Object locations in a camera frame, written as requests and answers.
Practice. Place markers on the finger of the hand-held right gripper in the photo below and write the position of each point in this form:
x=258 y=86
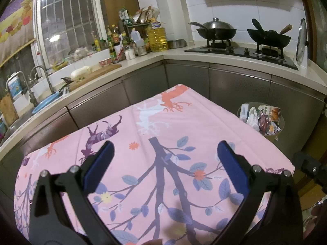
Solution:
x=306 y=164

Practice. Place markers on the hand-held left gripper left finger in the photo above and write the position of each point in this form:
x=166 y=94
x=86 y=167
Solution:
x=98 y=168

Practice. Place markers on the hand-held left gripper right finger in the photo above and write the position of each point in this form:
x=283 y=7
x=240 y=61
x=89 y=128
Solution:
x=233 y=168

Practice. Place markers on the round white bin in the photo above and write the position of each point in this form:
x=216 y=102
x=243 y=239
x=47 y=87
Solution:
x=279 y=130

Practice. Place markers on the small printed snack packet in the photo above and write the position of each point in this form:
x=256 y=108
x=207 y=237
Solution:
x=273 y=113

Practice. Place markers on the person's left hand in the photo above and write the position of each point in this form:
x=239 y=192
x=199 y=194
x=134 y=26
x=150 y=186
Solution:
x=153 y=242

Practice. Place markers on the pink floral printed tablecloth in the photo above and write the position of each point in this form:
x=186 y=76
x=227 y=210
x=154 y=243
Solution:
x=143 y=137

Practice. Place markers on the stainless kitchen counter cabinet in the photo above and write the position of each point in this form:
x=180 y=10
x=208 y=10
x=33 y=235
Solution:
x=230 y=86

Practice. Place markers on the blue plastic basin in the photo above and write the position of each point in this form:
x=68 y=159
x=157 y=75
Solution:
x=47 y=103

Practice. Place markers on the kitchen knife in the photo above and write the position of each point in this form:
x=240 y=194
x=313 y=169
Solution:
x=67 y=80

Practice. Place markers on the flat wooden cutting board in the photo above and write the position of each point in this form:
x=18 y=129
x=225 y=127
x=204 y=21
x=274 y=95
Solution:
x=102 y=72

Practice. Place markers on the white radish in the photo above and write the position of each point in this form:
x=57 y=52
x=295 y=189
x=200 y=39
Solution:
x=80 y=72

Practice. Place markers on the steel kitchen faucet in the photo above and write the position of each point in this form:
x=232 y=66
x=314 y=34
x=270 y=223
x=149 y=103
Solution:
x=25 y=86
x=48 y=81

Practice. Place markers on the red white packet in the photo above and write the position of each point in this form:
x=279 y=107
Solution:
x=104 y=62

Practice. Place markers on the upright wooden cutting board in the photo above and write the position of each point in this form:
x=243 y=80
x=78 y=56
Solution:
x=9 y=109

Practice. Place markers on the black gas stove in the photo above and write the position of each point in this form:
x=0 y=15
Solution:
x=240 y=53

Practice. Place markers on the blue white carton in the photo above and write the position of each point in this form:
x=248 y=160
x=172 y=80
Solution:
x=14 y=88

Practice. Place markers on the white jar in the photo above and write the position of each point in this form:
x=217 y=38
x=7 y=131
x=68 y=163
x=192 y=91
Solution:
x=129 y=54

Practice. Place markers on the glass pot lid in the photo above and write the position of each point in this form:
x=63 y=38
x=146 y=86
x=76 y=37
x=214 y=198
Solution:
x=301 y=43

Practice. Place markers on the row of sauce bottles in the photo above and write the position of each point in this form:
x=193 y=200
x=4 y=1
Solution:
x=111 y=43

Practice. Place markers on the black wok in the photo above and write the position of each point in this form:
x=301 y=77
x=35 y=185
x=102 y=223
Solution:
x=269 y=38

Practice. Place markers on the white plastic jug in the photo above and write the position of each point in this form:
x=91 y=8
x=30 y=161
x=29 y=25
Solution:
x=136 y=39

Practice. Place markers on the small metal bowl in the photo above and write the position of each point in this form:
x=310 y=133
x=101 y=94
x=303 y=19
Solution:
x=176 y=44

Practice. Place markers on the steel wok with lid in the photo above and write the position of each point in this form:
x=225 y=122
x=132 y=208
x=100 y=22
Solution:
x=217 y=30

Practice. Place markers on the large yellow oil bottle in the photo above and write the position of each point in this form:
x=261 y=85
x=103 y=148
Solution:
x=157 y=39

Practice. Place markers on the barred kitchen window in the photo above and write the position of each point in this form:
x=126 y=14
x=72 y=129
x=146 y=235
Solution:
x=69 y=17

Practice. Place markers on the shelf with food packets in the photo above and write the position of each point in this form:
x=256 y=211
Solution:
x=139 y=17

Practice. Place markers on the fruit printed window blind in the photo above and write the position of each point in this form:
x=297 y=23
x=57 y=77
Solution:
x=15 y=28

